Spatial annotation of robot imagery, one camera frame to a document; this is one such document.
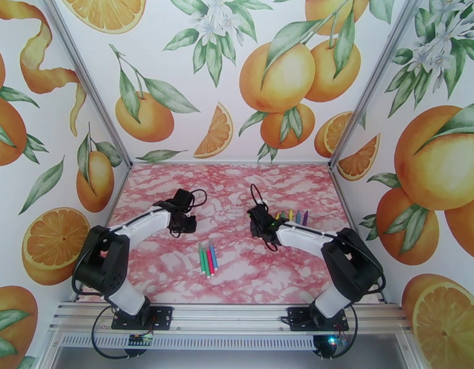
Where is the grey metal tray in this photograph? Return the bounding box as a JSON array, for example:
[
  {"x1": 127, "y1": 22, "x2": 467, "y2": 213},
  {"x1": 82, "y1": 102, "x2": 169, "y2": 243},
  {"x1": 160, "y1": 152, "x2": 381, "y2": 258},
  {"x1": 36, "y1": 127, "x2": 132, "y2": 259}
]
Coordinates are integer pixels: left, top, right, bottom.
[{"x1": 52, "y1": 348, "x2": 409, "y2": 369}]

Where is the black round device with light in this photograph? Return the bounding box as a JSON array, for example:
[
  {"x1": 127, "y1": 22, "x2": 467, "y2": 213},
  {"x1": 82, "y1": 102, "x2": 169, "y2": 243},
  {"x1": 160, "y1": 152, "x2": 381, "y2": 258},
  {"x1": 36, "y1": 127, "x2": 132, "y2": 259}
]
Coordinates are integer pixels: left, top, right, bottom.
[{"x1": 313, "y1": 335, "x2": 343, "y2": 359}]

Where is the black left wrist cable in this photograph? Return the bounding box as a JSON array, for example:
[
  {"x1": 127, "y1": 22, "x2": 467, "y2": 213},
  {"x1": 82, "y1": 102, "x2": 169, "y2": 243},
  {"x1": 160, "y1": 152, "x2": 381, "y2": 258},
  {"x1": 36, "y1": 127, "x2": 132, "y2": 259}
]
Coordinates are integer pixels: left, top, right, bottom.
[{"x1": 71, "y1": 188, "x2": 208, "y2": 300}]

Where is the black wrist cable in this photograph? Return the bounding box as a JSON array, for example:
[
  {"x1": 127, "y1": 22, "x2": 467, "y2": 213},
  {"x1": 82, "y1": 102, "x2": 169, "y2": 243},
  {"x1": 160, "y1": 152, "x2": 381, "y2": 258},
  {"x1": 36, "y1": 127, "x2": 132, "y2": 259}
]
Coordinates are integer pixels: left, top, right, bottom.
[
  {"x1": 249, "y1": 183, "x2": 387, "y2": 300},
  {"x1": 71, "y1": 188, "x2": 208, "y2": 300}
]

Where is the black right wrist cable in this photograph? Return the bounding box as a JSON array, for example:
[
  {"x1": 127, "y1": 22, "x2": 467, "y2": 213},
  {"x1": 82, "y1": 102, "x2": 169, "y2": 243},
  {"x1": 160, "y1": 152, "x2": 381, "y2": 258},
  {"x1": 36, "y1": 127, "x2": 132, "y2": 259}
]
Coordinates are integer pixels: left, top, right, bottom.
[{"x1": 249, "y1": 183, "x2": 387, "y2": 300}]

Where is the aluminium mounting rail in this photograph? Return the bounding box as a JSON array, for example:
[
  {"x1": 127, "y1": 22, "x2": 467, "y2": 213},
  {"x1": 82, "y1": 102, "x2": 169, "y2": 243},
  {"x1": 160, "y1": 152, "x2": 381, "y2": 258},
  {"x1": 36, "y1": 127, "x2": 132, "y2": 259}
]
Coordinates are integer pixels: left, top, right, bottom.
[{"x1": 48, "y1": 301, "x2": 415, "y2": 334}]

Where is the grey slotted cable duct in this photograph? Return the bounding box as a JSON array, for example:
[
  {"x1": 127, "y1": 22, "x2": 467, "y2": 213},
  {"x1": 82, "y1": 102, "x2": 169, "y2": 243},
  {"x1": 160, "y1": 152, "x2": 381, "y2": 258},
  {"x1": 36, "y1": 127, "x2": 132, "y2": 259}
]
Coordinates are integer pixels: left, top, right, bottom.
[{"x1": 60, "y1": 334, "x2": 323, "y2": 351}]

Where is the black right base cable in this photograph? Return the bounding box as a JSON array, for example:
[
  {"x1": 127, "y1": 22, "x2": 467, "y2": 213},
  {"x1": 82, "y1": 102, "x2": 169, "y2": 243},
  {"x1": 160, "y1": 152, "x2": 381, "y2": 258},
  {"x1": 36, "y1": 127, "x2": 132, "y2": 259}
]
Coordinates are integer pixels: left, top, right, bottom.
[{"x1": 318, "y1": 305, "x2": 359, "y2": 360}]

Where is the black base cable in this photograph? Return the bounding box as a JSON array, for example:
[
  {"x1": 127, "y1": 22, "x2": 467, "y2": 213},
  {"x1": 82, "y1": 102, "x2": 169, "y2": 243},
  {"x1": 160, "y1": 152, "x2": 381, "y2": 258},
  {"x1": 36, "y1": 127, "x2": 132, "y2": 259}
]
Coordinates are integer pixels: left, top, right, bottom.
[
  {"x1": 90, "y1": 307, "x2": 150, "y2": 360},
  {"x1": 318, "y1": 305, "x2": 359, "y2": 360}
]

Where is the black left base cable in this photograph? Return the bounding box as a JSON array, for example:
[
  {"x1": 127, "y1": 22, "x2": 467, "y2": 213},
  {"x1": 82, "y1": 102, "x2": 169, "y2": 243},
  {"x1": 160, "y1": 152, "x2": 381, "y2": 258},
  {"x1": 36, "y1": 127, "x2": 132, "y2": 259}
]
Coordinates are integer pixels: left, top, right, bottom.
[{"x1": 90, "y1": 307, "x2": 150, "y2": 360}]

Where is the aluminium frame post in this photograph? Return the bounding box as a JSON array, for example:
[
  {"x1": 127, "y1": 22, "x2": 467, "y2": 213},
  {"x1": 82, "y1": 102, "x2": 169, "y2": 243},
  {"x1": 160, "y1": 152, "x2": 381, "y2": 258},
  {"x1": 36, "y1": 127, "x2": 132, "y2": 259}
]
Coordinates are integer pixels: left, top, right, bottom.
[
  {"x1": 38, "y1": 0, "x2": 133, "y2": 167},
  {"x1": 328, "y1": 0, "x2": 425, "y2": 169}
]

